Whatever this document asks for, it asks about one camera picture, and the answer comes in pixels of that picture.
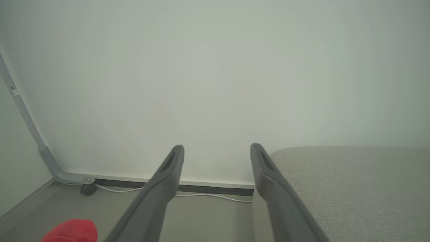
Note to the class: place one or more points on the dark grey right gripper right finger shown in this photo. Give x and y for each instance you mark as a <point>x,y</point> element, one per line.
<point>285,208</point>

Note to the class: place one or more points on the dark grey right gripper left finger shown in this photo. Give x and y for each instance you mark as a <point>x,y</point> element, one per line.
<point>151,205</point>

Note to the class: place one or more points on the red and white garment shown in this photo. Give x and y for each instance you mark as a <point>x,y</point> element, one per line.
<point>72,232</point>

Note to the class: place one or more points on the dark baseboard strip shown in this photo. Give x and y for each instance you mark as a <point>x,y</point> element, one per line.
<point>215,190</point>

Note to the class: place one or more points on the grey fabric sofa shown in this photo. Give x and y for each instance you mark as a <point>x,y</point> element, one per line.
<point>352,191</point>

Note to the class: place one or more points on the grey metal frame leg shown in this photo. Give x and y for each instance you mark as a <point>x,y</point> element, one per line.
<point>28,124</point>

